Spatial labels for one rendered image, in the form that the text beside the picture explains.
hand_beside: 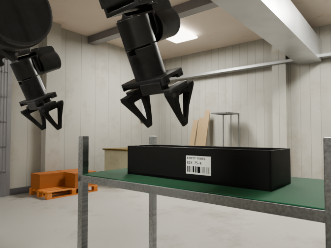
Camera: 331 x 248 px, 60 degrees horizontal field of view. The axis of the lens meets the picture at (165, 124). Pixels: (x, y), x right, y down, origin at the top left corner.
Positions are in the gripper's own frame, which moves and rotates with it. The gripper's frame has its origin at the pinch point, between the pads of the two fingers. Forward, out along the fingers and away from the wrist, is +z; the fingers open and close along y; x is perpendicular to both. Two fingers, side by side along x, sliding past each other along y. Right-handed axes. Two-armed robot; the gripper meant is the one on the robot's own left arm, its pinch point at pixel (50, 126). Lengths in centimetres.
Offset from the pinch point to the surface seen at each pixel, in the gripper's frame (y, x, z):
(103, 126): 489, -359, 165
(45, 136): 467, -208, 115
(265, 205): -53, -14, 28
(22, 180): 483, -138, 174
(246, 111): 226, -582, 232
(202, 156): -28.2, -28.5, 24.4
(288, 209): -58, -15, 28
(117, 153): 405, -308, 206
